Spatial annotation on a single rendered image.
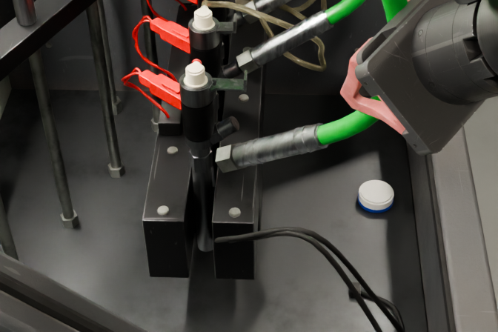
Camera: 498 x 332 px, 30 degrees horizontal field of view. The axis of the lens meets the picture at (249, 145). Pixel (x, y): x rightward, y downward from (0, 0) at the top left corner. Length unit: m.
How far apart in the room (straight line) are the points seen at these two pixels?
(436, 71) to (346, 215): 0.55
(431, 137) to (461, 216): 0.37
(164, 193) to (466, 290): 0.28
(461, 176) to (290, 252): 0.20
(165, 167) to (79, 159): 0.26
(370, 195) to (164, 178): 0.27
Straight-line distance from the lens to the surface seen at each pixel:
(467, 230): 0.88
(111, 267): 1.00
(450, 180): 0.92
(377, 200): 1.03
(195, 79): 0.77
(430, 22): 0.51
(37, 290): 0.46
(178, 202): 0.84
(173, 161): 0.88
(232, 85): 0.78
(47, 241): 1.03
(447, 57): 0.49
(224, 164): 0.69
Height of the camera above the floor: 1.59
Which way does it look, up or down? 43 degrees down
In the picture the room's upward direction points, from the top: 1 degrees counter-clockwise
